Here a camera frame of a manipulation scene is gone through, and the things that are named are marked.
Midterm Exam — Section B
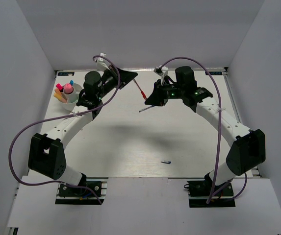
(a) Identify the blue pen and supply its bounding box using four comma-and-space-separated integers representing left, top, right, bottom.
138, 105, 155, 113

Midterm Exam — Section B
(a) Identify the pink black highlighter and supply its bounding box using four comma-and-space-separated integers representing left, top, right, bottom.
56, 83, 63, 93

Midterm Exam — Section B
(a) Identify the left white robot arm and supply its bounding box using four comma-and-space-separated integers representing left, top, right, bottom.
28, 69, 138, 195

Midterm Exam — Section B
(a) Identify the blue label sticker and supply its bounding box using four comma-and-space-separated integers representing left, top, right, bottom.
57, 71, 75, 76
205, 71, 223, 76

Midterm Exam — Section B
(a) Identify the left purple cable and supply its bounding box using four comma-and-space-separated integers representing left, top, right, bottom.
8, 55, 121, 204

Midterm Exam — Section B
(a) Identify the grey orange highlighter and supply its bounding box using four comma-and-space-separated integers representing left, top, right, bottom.
54, 88, 62, 96

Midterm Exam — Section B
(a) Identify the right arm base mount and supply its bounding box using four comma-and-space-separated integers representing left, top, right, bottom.
184, 180, 236, 209

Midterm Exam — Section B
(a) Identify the purple cable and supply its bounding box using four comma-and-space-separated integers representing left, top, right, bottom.
8, 55, 121, 204
158, 57, 248, 205

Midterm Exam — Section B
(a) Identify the red pen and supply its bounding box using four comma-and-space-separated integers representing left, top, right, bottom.
133, 79, 147, 100

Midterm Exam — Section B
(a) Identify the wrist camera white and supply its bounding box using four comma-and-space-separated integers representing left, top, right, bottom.
154, 66, 169, 85
94, 57, 109, 72

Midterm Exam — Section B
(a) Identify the blue label sticker left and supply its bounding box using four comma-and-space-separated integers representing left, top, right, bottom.
57, 71, 75, 76

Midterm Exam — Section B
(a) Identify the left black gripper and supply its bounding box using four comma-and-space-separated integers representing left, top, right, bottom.
98, 65, 139, 100

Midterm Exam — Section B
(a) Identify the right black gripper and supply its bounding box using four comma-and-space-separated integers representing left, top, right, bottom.
144, 78, 184, 106

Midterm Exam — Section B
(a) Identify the white round organizer container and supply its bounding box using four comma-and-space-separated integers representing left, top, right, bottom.
60, 83, 82, 111

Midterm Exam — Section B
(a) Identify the pink glue bottle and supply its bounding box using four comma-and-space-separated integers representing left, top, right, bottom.
63, 83, 74, 94

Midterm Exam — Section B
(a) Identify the blue label sticker right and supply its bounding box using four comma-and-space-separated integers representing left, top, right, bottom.
205, 71, 223, 76

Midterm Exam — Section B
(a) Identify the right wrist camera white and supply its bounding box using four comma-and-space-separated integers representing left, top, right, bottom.
154, 66, 169, 85

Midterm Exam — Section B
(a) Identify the orange pink highlighter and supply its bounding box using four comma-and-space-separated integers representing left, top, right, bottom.
53, 93, 67, 103

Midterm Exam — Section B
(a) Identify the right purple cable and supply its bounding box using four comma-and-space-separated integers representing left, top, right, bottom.
158, 57, 248, 205

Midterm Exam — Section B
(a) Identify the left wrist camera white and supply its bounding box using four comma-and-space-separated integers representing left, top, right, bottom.
94, 57, 109, 72

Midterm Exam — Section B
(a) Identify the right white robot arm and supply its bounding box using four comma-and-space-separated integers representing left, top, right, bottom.
145, 66, 266, 195

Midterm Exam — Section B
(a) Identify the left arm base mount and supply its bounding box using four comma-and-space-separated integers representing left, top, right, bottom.
55, 178, 108, 205

